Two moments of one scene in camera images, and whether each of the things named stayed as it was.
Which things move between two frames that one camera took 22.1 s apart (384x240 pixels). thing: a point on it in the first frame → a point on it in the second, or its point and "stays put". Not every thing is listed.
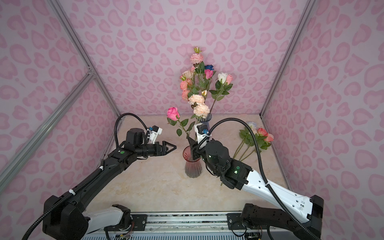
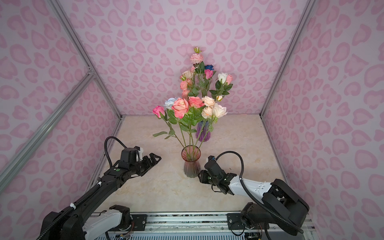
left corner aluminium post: [81, 51] stays put
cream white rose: [188, 74] stays put
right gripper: [195, 150] → [202, 176]
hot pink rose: [173, 117] → [159, 111]
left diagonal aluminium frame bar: [9, 166] stays put
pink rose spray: [192, 86] stays put
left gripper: [163, 152] → [149, 164]
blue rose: [209, 67] stays put
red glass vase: [193, 167] stays put
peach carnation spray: [200, 109] → [207, 112]
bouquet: [223, 84] stays put
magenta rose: [208, 74] stays put
